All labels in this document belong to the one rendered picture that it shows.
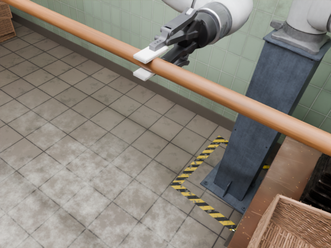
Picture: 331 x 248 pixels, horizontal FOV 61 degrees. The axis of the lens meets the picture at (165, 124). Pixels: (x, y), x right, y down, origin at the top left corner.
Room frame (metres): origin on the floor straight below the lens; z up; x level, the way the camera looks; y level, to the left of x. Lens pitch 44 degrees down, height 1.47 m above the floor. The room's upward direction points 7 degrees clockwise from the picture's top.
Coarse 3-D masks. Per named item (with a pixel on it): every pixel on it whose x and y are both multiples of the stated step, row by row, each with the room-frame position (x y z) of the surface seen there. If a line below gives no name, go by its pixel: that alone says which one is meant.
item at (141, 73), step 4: (140, 68) 0.46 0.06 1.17; (136, 72) 0.45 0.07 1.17; (140, 72) 0.45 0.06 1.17; (144, 72) 0.45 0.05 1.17; (148, 72) 0.45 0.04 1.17; (152, 72) 0.45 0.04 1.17; (136, 76) 0.44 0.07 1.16; (140, 76) 0.44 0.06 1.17; (144, 76) 0.44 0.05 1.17; (148, 76) 0.44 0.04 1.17; (144, 80) 0.43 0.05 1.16
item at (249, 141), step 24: (264, 48) 1.03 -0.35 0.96; (288, 48) 0.98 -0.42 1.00; (264, 72) 1.01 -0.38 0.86; (288, 72) 0.96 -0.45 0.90; (312, 72) 1.01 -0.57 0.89; (264, 96) 0.99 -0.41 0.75; (288, 96) 0.94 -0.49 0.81; (240, 120) 1.03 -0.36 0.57; (216, 144) 1.38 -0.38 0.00; (240, 144) 1.00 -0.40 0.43; (264, 144) 0.94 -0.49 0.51; (192, 168) 1.14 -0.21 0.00; (216, 168) 1.15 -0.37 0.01; (240, 168) 0.97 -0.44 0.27; (264, 168) 1.21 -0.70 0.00; (216, 192) 0.97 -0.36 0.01; (240, 192) 0.94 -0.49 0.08; (216, 216) 0.82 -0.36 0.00
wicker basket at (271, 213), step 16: (272, 208) 0.46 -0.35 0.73; (288, 208) 0.48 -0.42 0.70; (304, 208) 0.47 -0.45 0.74; (272, 224) 0.49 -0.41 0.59; (288, 224) 0.47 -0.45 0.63; (304, 224) 0.45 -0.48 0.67; (320, 224) 0.44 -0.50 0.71; (256, 240) 0.35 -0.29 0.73; (272, 240) 0.43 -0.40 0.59; (288, 240) 0.44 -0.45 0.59; (304, 240) 0.44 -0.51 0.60; (320, 240) 0.42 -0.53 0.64
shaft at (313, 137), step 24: (0, 0) 0.69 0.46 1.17; (24, 0) 0.65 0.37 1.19; (72, 24) 0.56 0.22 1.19; (120, 48) 0.49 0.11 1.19; (168, 72) 0.43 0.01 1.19; (192, 72) 0.43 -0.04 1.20; (216, 96) 0.37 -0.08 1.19; (240, 96) 0.37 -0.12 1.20; (264, 120) 0.33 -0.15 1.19; (288, 120) 0.32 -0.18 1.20; (312, 144) 0.29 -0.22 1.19
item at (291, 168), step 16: (288, 144) 0.89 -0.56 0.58; (304, 144) 0.91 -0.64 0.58; (288, 160) 0.79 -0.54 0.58; (304, 160) 0.81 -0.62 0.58; (272, 176) 0.70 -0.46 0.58; (288, 176) 0.71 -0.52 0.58; (304, 176) 0.72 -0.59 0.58; (256, 192) 0.61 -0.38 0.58; (272, 192) 0.62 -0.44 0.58; (288, 192) 0.63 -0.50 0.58; (256, 208) 0.55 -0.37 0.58; (240, 224) 0.47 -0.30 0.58; (256, 224) 0.48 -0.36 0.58; (240, 240) 0.42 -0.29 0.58
